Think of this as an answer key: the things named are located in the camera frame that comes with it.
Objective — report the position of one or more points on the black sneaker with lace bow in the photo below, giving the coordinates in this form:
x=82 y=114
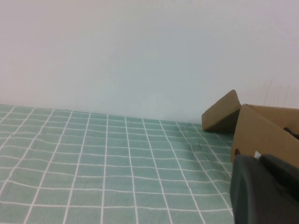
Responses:
x=257 y=191

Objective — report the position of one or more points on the green white checked tablecloth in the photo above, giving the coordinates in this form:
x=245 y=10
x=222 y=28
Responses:
x=93 y=163

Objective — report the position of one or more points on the brown cardboard shoe box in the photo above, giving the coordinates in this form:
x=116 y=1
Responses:
x=257 y=130

